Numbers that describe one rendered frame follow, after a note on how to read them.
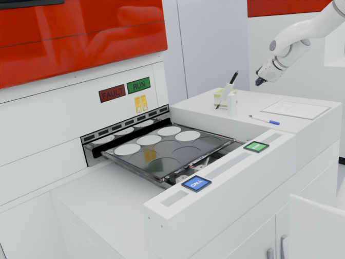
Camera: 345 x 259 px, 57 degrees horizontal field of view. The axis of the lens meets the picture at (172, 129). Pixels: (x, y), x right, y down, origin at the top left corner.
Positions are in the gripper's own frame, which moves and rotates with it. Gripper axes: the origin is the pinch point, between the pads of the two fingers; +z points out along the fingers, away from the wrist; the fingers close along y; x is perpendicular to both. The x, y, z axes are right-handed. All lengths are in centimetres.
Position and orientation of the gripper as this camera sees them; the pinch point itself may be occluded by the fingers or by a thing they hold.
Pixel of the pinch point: (259, 81)
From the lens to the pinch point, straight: 166.4
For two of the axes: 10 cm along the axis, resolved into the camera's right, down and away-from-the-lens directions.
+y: 9.0, 3.9, 2.2
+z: -3.9, 4.3, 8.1
